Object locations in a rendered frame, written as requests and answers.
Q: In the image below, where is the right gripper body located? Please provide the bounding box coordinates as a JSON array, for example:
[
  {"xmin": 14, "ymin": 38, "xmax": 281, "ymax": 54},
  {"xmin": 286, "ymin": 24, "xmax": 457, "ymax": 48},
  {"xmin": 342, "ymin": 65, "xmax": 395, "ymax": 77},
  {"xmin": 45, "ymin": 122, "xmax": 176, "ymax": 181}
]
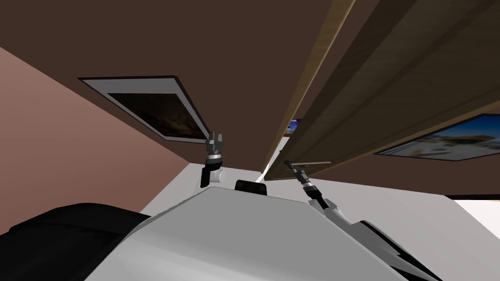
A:
[{"xmin": 283, "ymin": 159, "xmax": 310, "ymax": 184}]

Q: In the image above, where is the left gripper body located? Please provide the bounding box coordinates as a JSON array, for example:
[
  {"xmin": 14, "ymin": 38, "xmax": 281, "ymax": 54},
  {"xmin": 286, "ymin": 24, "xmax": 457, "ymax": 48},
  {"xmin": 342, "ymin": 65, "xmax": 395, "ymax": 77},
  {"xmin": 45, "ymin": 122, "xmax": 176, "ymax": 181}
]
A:
[{"xmin": 205, "ymin": 140, "xmax": 226, "ymax": 157}]

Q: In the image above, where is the dark framed picture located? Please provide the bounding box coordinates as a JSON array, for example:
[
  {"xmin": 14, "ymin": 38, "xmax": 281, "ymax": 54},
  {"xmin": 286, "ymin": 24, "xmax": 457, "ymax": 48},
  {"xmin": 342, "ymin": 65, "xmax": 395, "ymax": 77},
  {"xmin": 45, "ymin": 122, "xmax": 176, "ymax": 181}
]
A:
[{"xmin": 77, "ymin": 75, "xmax": 212, "ymax": 144}]

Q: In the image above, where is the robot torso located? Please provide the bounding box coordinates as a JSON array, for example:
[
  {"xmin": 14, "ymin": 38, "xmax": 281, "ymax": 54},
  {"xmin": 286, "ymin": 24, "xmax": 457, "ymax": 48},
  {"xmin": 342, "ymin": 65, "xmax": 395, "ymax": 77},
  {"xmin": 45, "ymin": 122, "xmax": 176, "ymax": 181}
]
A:
[{"xmin": 83, "ymin": 179, "xmax": 408, "ymax": 281}]

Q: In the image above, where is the brown wooden door leaf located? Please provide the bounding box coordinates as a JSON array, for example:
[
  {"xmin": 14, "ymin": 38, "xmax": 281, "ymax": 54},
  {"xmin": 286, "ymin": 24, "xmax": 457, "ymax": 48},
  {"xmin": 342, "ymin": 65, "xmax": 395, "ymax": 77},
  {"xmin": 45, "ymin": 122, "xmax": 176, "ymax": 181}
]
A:
[{"xmin": 263, "ymin": 0, "xmax": 500, "ymax": 181}]

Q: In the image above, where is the blue framed picture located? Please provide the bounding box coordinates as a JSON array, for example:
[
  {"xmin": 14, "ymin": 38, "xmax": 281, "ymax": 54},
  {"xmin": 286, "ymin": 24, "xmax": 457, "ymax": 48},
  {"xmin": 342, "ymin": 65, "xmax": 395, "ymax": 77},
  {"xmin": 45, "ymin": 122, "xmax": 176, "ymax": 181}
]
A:
[{"xmin": 374, "ymin": 113, "xmax": 500, "ymax": 162}]

